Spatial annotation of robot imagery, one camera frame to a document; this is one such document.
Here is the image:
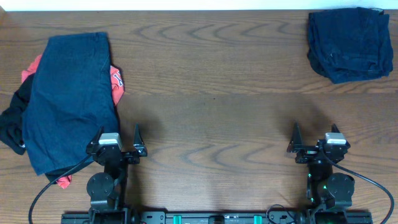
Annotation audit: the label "dark blue shorts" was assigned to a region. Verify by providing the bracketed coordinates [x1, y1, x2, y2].
[22, 32, 119, 175]

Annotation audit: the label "folded navy garment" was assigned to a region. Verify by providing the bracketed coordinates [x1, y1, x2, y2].
[307, 7, 394, 84]

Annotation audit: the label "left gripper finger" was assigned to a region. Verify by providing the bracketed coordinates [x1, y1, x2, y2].
[90, 126, 104, 146]
[133, 123, 145, 150]

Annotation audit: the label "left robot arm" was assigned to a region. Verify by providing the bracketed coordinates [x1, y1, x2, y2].
[86, 125, 147, 224]

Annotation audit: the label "red printed t-shirt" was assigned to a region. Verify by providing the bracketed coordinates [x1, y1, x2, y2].
[21, 54, 124, 189]

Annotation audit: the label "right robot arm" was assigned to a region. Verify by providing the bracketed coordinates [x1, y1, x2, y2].
[287, 123, 355, 223]

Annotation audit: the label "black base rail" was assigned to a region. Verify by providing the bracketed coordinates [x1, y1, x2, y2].
[60, 211, 373, 224]

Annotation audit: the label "black t-shirt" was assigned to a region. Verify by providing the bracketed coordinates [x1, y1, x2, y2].
[1, 73, 34, 155]

